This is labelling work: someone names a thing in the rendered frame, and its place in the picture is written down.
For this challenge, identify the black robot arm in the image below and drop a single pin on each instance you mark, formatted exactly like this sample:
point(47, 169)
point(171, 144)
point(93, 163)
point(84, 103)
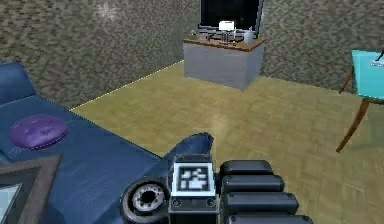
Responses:
point(248, 193)

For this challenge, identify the black television set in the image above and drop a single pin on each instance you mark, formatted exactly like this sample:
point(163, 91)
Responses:
point(230, 15)

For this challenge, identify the blue sofa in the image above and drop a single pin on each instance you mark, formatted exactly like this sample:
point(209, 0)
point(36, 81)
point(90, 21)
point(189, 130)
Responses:
point(96, 160)

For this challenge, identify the purple round cushion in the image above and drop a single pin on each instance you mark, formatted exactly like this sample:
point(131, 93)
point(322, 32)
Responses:
point(37, 131)

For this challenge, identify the white cup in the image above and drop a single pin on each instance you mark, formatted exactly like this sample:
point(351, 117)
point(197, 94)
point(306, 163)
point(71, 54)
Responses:
point(248, 36)

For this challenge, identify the turquoise table with brown legs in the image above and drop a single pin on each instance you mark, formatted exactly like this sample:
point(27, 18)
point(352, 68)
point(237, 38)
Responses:
point(366, 76)

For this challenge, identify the grey cabinet with brown top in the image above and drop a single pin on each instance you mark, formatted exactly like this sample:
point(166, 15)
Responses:
point(223, 65)

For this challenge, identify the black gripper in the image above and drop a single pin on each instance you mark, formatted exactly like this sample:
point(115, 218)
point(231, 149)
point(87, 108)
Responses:
point(146, 199)

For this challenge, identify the white box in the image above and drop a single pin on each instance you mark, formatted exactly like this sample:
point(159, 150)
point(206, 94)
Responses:
point(226, 25)

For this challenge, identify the black pen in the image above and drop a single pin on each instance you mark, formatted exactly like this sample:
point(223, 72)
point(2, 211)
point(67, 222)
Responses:
point(380, 56)

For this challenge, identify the dark framed glass table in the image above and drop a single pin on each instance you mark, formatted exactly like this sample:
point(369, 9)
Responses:
point(23, 193)

